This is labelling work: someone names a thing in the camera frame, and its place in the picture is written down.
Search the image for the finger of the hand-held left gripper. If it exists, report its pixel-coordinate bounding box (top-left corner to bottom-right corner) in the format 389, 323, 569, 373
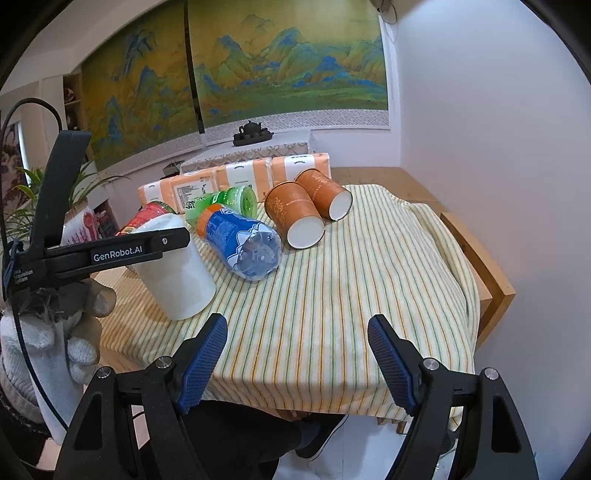
81, 227, 191, 278
28, 130, 92, 252

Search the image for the white cup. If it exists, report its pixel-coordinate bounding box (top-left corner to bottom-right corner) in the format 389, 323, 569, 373
130, 213, 217, 320

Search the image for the orange white tissue pack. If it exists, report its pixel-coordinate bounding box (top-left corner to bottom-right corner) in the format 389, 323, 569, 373
270, 152, 332, 183
170, 173, 220, 206
137, 180, 178, 213
216, 159, 273, 204

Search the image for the wall shelf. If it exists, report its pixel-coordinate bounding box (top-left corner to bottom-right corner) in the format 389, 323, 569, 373
62, 71, 84, 139

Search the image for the dark tea tray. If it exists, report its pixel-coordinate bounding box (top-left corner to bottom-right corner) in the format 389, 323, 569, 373
232, 129, 274, 147

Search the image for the wooden table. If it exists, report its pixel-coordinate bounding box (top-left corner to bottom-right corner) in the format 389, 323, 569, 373
99, 166, 517, 435

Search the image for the green potted plant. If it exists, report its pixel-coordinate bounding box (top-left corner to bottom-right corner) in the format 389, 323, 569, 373
0, 159, 112, 241

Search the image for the black cable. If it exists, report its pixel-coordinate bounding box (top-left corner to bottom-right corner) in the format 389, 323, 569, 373
0, 98, 70, 430

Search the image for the landscape scroll painting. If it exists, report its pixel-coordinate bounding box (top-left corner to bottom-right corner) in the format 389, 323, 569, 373
187, 0, 391, 134
81, 0, 204, 171

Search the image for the person's leg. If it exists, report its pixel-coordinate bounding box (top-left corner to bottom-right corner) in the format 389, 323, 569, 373
182, 399, 324, 480

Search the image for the blue label plastic bottle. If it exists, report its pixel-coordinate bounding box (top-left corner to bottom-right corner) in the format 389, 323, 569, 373
196, 204, 283, 281

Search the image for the red white plastic bag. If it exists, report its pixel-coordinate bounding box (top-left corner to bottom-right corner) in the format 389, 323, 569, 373
62, 205, 102, 245

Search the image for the person's dark shoe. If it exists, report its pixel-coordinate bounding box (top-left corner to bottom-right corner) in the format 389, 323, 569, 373
295, 413, 349, 460

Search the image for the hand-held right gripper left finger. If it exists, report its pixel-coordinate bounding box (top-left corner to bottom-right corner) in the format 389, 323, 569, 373
54, 313, 228, 480

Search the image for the black crate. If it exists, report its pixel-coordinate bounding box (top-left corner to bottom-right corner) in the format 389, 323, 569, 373
95, 210, 118, 238

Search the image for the person's left hand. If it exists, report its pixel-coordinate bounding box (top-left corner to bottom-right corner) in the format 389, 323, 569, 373
0, 279, 116, 446

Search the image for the striped yellow tablecloth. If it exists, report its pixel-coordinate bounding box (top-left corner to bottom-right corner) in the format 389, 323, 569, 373
99, 184, 481, 425

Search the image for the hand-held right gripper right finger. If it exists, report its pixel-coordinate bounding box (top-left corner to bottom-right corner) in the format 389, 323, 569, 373
368, 315, 539, 480

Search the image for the person's left forearm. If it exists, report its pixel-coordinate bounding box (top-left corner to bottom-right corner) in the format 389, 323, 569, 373
0, 360, 54, 464

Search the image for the orange paper cup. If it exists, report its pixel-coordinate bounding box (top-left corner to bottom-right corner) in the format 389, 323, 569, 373
264, 181, 326, 250
294, 168, 354, 221

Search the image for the green plastic bottle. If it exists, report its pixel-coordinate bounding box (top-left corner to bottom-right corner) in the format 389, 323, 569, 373
184, 185, 258, 227

